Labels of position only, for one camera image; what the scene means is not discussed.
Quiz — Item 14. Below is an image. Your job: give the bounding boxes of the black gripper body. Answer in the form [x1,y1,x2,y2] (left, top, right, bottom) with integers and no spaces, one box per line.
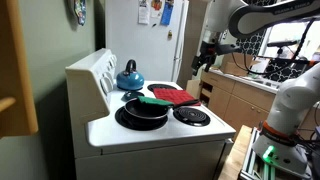
[197,42,222,73]

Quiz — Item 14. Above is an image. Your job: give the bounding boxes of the red towel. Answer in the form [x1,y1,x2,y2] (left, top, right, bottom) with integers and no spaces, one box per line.
[152,87,202,108]

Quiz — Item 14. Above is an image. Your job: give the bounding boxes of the white electric stove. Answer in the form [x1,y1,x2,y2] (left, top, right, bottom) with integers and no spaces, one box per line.
[64,48,237,180]

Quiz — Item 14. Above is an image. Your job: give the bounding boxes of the cardboard box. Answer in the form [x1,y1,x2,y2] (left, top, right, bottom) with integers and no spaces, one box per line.
[219,52,263,78]

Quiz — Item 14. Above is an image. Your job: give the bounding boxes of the white countertop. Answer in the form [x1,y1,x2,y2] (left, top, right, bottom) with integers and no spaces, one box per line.
[203,66,281,95]

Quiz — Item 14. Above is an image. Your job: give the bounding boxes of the black white patterned curtain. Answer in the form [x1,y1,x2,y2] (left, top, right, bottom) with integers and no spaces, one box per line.
[234,28,304,83]

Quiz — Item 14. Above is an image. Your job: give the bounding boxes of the wooden kitchen cabinets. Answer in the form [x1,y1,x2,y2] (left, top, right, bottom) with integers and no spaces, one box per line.
[199,69,320,141]

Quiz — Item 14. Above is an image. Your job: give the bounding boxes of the white refrigerator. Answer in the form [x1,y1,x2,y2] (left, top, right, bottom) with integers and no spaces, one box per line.
[104,0,190,84]

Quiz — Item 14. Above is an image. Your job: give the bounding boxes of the blue paper sheet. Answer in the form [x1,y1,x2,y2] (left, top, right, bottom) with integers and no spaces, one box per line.
[160,0,175,27]

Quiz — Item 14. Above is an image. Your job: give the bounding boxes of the blue kettle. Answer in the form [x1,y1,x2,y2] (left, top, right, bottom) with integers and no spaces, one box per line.
[115,59,146,92]

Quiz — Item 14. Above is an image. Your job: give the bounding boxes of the black frying pan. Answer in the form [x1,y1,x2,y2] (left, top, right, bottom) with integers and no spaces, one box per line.
[123,97,201,121]

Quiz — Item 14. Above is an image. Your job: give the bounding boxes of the paper with orange picture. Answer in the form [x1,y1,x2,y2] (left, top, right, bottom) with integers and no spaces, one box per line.
[149,0,165,19]

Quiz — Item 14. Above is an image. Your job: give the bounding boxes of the dark teal spoon rest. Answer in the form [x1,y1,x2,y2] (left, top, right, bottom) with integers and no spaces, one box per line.
[121,90,145,102]

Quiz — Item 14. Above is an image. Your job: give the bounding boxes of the white paper note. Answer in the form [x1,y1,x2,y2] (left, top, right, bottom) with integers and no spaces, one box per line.
[137,0,151,25]

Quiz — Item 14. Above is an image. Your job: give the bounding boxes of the wooden butcher block top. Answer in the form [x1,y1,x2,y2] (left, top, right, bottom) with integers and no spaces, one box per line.
[218,124,254,180]

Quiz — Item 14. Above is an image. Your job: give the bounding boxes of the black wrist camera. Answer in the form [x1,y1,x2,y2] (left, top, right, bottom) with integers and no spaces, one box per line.
[214,43,243,56]

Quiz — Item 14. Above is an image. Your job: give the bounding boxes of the black bar camera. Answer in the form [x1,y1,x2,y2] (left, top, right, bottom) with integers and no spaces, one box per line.
[266,39,301,58]

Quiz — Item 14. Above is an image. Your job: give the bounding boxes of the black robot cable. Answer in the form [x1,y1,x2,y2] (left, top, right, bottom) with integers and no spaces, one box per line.
[230,18,316,76]

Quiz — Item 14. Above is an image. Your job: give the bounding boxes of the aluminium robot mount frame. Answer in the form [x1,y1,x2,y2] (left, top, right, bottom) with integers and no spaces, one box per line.
[239,128,320,180]

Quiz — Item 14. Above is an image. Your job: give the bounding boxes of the colourful decorative wall plate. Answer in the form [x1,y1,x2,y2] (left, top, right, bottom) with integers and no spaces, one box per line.
[68,0,88,27]

